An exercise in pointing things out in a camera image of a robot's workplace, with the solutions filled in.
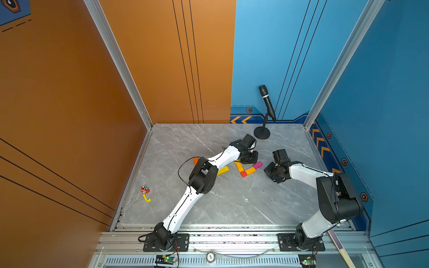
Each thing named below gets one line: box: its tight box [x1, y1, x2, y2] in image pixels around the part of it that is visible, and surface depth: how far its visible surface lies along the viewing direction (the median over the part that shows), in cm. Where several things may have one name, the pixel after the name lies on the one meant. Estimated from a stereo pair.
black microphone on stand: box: [254, 84, 277, 140], surface depth 102 cm
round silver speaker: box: [205, 251, 216, 263], surface depth 67 cm
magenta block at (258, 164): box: [252, 161, 264, 170], surface depth 101 cm
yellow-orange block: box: [245, 166, 257, 176], surface depth 98 cm
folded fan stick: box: [327, 228, 356, 268], surface depth 71 cm
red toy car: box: [140, 185, 151, 194], surface depth 89 cm
